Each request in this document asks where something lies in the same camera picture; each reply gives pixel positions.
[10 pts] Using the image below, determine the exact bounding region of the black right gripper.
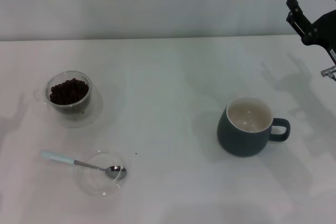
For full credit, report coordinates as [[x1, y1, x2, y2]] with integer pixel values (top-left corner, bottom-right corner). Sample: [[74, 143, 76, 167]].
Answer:
[[286, 0, 336, 63]]

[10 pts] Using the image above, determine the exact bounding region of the dark green ceramic mug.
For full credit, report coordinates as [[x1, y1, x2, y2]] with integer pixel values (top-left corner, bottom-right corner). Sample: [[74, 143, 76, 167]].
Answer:
[[216, 96, 291, 158]]

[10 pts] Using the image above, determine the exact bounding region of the pile of coffee beans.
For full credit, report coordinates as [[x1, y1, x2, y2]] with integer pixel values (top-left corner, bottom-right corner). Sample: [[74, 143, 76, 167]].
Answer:
[[49, 78, 89, 105]]

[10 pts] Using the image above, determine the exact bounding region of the clear double-walled glass cup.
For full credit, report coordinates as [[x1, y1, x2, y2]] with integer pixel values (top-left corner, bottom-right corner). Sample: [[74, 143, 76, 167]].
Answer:
[[33, 70, 92, 116]]

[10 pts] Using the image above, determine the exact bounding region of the clear glass saucer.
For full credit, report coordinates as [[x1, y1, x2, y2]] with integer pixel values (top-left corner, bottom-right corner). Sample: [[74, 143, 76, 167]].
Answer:
[[46, 87, 103, 129]]

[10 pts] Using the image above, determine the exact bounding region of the small clear glass dish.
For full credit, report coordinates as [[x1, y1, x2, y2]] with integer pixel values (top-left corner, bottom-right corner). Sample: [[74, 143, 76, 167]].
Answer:
[[76, 151, 129, 198]]

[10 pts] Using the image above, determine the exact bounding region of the silver cable connector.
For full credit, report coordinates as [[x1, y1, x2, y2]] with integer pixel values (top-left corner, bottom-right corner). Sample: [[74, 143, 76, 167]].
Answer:
[[320, 66, 336, 82]]

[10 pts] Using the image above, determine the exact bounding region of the blue-handled metal spoon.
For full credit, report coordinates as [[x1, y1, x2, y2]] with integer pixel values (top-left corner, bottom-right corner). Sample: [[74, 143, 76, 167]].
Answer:
[[40, 150, 128, 180]]

